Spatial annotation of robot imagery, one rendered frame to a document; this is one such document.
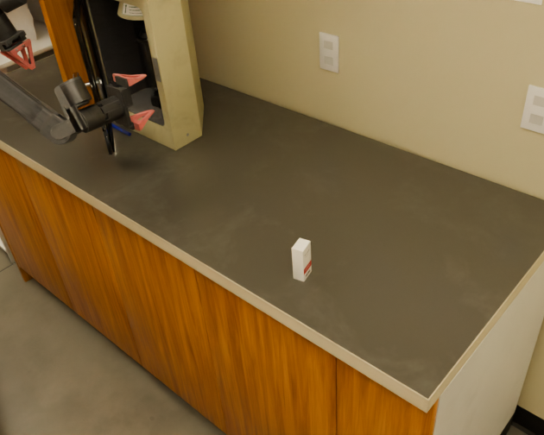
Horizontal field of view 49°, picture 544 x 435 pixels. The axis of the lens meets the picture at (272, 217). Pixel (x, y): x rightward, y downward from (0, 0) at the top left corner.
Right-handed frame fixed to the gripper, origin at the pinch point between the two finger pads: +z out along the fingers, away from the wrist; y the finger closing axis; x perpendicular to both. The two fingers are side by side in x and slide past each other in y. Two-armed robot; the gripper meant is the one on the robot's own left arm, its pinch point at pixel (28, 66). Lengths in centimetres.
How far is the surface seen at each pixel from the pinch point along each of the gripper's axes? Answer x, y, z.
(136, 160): -6.5, -13.1, 36.1
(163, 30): -28.6, -26.9, 6.4
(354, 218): -25, -78, 58
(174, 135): -19.0, -19.2, 35.1
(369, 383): 8, -104, 68
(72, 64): -14.9, 11.8, 8.9
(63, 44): -15.2, 9.9, 2.2
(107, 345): 30, 39, 113
